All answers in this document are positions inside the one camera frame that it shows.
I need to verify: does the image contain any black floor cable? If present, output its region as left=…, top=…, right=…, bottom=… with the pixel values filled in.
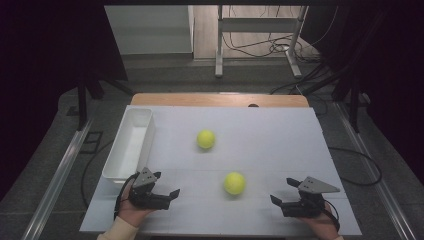
left=328, top=146, right=384, bottom=187
left=80, top=139, right=115, bottom=210

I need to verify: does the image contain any wooden table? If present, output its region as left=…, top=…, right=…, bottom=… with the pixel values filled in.
left=130, top=93, right=310, bottom=108

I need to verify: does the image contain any tangle of black floor cables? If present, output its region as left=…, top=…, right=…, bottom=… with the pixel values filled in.
left=222, top=4, right=339, bottom=64

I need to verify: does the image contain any black curtain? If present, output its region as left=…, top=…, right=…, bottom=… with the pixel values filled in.
left=0, top=0, right=128, bottom=202
left=301, top=0, right=424, bottom=186

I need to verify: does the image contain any grey metal desk frame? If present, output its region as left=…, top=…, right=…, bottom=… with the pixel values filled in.
left=214, top=4, right=310, bottom=80

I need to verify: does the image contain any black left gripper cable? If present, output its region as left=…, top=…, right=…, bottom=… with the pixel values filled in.
left=114, top=171, right=140, bottom=221

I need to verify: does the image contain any person's left hand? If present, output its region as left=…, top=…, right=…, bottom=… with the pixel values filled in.
left=117, top=185, right=155, bottom=228

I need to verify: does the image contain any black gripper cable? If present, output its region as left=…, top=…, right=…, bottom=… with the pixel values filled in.
left=114, top=171, right=140, bottom=221
left=321, top=199, right=341, bottom=233

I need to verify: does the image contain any yellow tennis ball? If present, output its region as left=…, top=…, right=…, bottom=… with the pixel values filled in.
left=196, top=129, right=216, bottom=150
left=223, top=171, right=247, bottom=196

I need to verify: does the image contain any black stand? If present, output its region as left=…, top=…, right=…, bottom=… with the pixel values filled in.
left=75, top=73, right=135, bottom=132
left=301, top=64, right=372, bottom=134

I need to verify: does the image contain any white cabinet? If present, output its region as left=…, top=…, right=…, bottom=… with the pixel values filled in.
left=104, top=4, right=195, bottom=56

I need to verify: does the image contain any metal floor rail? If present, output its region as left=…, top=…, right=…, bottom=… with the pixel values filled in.
left=21, top=118, right=95, bottom=240
left=334, top=101, right=418, bottom=240

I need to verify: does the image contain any white table mat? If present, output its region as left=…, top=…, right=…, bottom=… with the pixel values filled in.
left=79, top=105, right=363, bottom=237

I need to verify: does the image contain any white plastic bin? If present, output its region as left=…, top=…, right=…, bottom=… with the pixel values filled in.
left=102, top=108, right=157, bottom=185

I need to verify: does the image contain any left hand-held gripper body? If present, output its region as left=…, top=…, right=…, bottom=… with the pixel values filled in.
left=128, top=167, right=172, bottom=211

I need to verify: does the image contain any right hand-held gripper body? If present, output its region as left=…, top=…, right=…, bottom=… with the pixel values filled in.
left=280, top=175, right=341, bottom=220

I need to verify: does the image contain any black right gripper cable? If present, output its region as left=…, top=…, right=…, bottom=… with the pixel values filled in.
left=321, top=199, right=341, bottom=233

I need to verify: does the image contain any person's right hand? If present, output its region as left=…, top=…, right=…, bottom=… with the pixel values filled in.
left=299, top=203, right=340, bottom=240

